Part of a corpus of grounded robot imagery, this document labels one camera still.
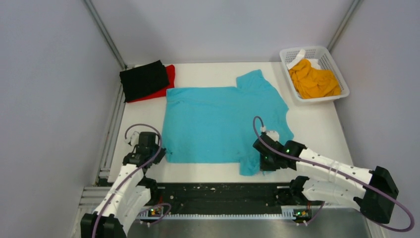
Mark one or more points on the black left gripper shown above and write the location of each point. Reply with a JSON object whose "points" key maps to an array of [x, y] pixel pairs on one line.
{"points": [[160, 156]]}

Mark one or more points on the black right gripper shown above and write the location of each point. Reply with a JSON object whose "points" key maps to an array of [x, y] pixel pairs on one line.
{"points": [[265, 166]]}

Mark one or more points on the cyan t-shirt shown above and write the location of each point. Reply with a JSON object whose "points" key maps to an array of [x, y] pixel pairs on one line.
{"points": [[215, 124]]}

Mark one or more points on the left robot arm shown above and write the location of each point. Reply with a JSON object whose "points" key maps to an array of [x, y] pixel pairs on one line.
{"points": [[130, 192]]}

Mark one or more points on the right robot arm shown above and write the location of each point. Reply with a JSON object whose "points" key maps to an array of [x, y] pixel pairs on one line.
{"points": [[322, 179]]}

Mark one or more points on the folded black t-shirt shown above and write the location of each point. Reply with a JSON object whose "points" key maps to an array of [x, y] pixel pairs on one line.
{"points": [[143, 81]]}

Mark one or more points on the orange t-shirt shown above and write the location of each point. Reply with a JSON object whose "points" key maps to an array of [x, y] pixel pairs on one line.
{"points": [[313, 83]]}

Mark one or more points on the white cloth in basket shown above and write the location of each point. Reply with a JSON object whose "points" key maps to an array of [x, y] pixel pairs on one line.
{"points": [[301, 55]]}

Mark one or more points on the white plastic basket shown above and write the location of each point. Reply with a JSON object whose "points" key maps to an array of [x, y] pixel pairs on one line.
{"points": [[326, 62]]}

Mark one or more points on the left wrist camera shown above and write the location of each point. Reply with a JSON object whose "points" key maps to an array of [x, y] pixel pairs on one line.
{"points": [[133, 139]]}

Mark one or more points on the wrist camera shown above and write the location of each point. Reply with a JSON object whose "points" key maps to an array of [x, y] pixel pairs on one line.
{"points": [[133, 139], [274, 135]]}

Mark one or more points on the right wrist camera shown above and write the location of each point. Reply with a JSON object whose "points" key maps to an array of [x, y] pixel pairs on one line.
{"points": [[274, 135]]}

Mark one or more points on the white cable duct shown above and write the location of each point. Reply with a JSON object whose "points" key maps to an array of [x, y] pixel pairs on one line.
{"points": [[286, 214]]}

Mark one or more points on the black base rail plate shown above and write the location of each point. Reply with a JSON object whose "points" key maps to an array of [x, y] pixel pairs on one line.
{"points": [[225, 198]]}

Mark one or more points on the left aluminium frame post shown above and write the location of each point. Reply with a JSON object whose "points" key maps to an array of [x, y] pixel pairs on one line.
{"points": [[104, 32]]}

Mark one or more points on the aluminium frame post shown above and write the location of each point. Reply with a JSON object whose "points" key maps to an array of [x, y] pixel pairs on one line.
{"points": [[355, 5], [104, 32]]}

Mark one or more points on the right aluminium frame post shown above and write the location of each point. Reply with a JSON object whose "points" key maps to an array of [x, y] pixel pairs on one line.
{"points": [[355, 5]]}

